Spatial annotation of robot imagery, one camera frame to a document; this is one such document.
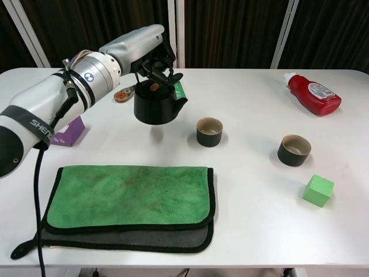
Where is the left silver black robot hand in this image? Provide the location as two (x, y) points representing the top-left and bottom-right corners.
(99, 24), (184, 87)

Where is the black teapot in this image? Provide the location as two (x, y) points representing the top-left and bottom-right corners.
(133, 73), (189, 126)

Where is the orange correction tape dispenser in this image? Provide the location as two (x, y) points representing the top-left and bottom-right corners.
(112, 84), (136, 104)

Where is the green tea sachet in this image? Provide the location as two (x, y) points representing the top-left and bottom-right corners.
(172, 81), (188, 100)

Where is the purple white carton box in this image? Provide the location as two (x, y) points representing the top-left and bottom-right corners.
(51, 116), (86, 148)

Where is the dark ceramic teacup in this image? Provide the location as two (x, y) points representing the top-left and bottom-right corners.
(277, 134), (312, 167)
(196, 117), (225, 148)

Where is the green grey folded cloth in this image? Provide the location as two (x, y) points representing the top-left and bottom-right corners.
(10, 164), (216, 260)

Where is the red ketchup bottle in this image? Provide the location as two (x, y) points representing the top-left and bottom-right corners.
(283, 72), (342, 117)

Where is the green cube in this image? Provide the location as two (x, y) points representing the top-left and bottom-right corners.
(302, 174), (336, 208)

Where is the white frame post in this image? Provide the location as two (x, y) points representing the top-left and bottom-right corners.
(5, 0), (50, 69)
(270, 0), (300, 69)
(167, 0), (186, 69)

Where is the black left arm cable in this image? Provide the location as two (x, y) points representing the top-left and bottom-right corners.
(33, 59), (79, 277)

